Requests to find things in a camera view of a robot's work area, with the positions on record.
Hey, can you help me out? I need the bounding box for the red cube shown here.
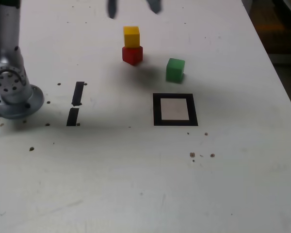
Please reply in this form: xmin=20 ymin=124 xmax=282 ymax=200
xmin=122 ymin=46 xmax=144 ymax=66

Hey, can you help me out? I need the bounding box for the yellow cube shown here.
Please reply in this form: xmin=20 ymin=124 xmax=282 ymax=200
xmin=123 ymin=26 xmax=141 ymax=48

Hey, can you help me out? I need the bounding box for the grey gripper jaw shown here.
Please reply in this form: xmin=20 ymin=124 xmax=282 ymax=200
xmin=107 ymin=0 xmax=119 ymax=19
xmin=146 ymin=0 xmax=163 ymax=15

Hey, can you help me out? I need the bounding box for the black tape square outline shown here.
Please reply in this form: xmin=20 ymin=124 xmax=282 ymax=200
xmin=152 ymin=93 xmax=199 ymax=127

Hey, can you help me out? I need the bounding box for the green cube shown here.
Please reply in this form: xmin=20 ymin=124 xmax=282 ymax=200
xmin=165 ymin=58 xmax=186 ymax=83

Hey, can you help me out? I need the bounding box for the black tape strip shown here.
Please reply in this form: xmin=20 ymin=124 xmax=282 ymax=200
xmin=66 ymin=81 xmax=85 ymax=127

